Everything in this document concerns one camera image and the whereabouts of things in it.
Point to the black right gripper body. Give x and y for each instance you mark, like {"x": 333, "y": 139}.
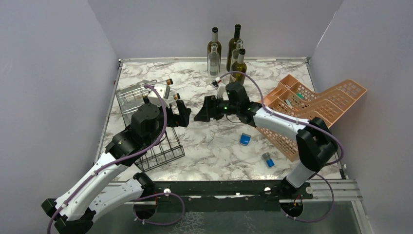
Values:
{"x": 224, "y": 107}

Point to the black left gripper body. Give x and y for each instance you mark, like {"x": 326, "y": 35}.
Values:
{"x": 172, "y": 120}

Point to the green bottle silver capsule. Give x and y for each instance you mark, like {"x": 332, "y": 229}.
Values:
{"x": 238, "y": 66}
{"x": 214, "y": 39}

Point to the clear glass bottle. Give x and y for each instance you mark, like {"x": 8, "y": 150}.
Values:
{"x": 235, "y": 51}
{"x": 213, "y": 63}

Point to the green bottle black capsule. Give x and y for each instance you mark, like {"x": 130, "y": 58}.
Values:
{"x": 232, "y": 45}

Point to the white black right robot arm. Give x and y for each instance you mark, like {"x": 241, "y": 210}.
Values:
{"x": 314, "y": 141}

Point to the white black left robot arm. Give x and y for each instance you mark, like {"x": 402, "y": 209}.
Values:
{"x": 78, "y": 209}

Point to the clear bottle cork stopper upper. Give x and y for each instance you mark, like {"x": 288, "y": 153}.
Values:
{"x": 138, "y": 89}

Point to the clear bottle cork stopper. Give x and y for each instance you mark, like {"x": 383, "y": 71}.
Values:
{"x": 129, "y": 104}
{"x": 138, "y": 89}

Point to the clear bottle cork stopper lower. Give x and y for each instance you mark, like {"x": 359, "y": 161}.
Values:
{"x": 129, "y": 104}

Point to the blue grey small bottle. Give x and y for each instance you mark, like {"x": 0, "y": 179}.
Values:
{"x": 268, "y": 160}

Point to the peach plastic stacked organizer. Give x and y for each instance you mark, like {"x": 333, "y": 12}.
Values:
{"x": 291, "y": 97}

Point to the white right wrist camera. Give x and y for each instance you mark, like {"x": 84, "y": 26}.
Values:
{"x": 219, "y": 87}

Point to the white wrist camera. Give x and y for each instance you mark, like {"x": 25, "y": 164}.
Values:
{"x": 162, "y": 97}
{"x": 219, "y": 87}

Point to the black wire wine rack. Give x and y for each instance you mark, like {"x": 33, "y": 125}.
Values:
{"x": 145, "y": 128}

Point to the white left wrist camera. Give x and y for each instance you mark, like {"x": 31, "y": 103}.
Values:
{"x": 162, "y": 97}

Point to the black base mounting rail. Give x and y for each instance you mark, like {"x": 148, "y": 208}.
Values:
{"x": 220, "y": 196}

